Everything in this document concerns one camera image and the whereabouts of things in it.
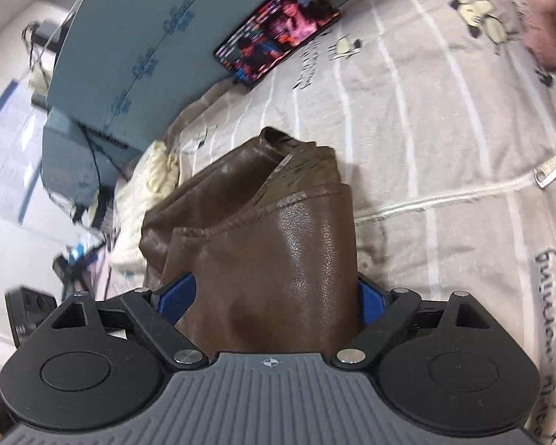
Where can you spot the smartphone with lit screen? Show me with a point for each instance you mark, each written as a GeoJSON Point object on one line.
{"type": "Point", "coordinates": [278, 28]}

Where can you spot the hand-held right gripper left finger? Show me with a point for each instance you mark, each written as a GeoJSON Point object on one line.
{"type": "Point", "coordinates": [173, 299]}

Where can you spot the striped cartoon print bed sheet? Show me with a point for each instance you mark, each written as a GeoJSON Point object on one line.
{"type": "Point", "coordinates": [445, 148]}

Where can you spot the blue foam board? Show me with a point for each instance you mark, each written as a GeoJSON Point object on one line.
{"type": "Point", "coordinates": [143, 23]}

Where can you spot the cream cloth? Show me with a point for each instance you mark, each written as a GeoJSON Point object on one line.
{"type": "Point", "coordinates": [139, 213]}

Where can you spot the blue cardboard box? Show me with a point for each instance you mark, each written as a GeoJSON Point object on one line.
{"type": "Point", "coordinates": [69, 157]}

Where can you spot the brown leather garment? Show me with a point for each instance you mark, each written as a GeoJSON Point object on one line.
{"type": "Point", "coordinates": [268, 259]}

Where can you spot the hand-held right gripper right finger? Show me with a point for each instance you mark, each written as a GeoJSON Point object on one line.
{"type": "Point", "coordinates": [369, 303]}

